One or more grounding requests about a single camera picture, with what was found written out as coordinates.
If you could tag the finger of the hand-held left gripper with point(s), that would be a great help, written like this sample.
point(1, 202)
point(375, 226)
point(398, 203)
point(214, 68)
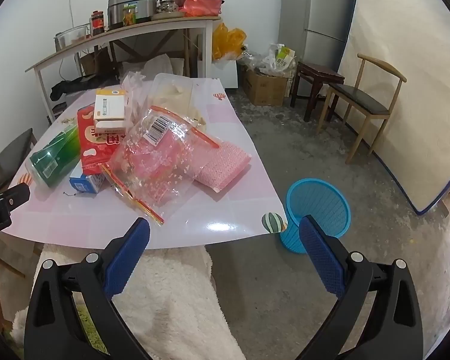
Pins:
point(17, 195)

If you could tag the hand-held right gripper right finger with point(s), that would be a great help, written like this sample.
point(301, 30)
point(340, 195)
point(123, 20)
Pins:
point(322, 258)

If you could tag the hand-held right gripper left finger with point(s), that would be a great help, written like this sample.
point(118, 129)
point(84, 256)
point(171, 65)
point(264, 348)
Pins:
point(127, 258)

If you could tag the green plastic bottle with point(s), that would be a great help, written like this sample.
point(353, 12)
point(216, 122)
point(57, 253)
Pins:
point(56, 157)

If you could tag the blue plastic wastebasket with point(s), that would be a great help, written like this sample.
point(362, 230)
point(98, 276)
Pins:
point(318, 202)

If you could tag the blue toothpaste box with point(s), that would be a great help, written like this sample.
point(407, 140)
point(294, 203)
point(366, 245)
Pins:
point(84, 183)

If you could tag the red snack pouch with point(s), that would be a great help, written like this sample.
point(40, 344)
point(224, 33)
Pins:
point(93, 146)

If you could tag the clear pink zip bag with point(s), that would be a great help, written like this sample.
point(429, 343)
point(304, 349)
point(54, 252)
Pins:
point(153, 161)

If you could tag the white and orange box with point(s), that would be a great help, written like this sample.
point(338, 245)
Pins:
point(108, 108)

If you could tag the pink sponge cloth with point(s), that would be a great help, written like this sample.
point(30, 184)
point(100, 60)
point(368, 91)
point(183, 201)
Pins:
point(221, 165)

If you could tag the clear plastic bag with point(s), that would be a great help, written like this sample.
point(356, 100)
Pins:
point(135, 86)

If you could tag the clear plastic container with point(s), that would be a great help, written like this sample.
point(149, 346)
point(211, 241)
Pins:
point(172, 90)

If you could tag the wooden chair with dark seat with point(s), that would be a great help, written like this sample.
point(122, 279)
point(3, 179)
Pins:
point(360, 99)
point(11, 153)

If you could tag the person's white fleece robe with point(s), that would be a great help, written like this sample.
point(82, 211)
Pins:
point(172, 300)

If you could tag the black cloth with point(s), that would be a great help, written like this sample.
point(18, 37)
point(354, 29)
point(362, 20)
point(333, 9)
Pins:
point(71, 86)

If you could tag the small brown box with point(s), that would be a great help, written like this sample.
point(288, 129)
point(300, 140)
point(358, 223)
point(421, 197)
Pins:
point(95, 63)

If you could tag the clear glass container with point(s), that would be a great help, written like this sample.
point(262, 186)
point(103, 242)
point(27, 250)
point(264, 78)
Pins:
point(73, 37)

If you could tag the large cardboard box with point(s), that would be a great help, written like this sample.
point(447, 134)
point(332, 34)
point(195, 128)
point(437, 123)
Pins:
point(264, 88)

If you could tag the white cloth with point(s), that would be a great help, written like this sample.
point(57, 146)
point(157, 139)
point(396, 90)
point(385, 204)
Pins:
point(150, 65)

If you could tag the dark wooden stool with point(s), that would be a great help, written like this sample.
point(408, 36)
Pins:
point(318, 71)

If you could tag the dark sauce jar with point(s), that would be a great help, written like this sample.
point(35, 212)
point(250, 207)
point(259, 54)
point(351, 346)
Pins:
point(96, 24)

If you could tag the beige mattress with blue edge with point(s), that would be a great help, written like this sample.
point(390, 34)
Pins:
point(408, 82)

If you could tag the white side table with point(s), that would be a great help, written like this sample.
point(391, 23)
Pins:
point(135, 28)

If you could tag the white and green bag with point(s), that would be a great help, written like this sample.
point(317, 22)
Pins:
point(283, 58)

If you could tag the clear plastic wrapping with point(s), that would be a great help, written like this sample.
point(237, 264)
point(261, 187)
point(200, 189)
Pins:
point(257, 62)

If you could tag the white cabinet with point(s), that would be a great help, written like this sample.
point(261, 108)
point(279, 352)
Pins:
point(225, 73)

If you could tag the steel rice cooker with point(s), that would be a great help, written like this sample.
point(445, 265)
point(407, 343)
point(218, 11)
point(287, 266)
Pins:
point(142, 5)

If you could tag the round tea tray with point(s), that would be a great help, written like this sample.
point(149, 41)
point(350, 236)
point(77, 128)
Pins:
point(168, 16)

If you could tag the yellow plastic bag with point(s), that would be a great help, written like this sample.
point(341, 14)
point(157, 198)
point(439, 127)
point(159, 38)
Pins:
point(225, 41)

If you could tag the grey refrigerator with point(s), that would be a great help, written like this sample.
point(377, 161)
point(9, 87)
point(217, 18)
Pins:
point(318, 11)

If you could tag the red plastic bag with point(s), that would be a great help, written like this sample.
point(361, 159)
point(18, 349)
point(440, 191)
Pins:
point(198, 3)

